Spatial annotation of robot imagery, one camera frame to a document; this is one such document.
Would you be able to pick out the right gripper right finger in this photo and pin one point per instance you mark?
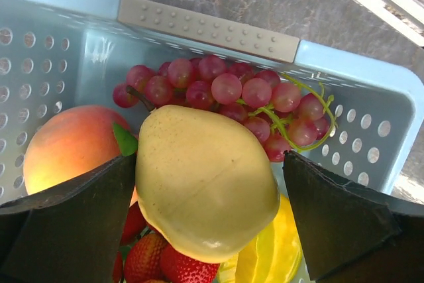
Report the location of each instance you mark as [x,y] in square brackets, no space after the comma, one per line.
[349,232]

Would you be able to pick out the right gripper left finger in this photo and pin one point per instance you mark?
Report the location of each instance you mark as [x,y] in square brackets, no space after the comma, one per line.
[70,232]

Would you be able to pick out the red strawberries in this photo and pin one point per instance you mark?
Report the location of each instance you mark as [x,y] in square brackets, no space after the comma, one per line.
[150,258]

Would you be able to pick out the orange peach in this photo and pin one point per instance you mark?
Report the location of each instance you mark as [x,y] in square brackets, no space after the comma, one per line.
[69,144]

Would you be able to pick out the yellow pear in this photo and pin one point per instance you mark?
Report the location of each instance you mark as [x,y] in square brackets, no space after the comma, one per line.
[203,181]

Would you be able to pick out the yellow starfruit slice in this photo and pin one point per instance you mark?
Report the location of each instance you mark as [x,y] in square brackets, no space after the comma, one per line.
[272,256]

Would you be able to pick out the red grape bunch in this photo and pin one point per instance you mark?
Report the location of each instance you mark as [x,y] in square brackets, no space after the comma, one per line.
[283,113]

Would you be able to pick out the light blue plastic basket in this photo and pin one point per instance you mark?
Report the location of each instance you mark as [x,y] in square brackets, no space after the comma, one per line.
[56,54]

